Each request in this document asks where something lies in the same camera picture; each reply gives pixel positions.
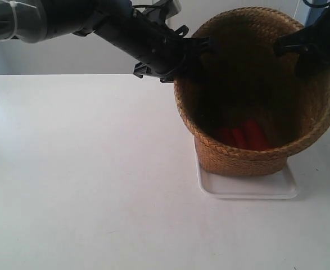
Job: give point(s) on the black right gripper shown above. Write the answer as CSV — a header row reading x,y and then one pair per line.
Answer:
x,y
309,62

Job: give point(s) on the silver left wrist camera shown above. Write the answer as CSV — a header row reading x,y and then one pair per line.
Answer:
x,y
160,11

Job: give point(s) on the white rectangular plastic tray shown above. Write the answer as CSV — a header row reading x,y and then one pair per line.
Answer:
x,y
249,188

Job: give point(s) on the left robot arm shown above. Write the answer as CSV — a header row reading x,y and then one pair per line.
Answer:
x,y
36,21

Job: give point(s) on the brown woven straw basket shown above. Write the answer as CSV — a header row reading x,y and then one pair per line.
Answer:
x,y
247,110

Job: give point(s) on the red objects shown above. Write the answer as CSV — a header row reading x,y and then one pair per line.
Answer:
x,y
249,136

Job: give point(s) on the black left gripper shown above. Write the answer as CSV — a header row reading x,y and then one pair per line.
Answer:
x,y
160,51

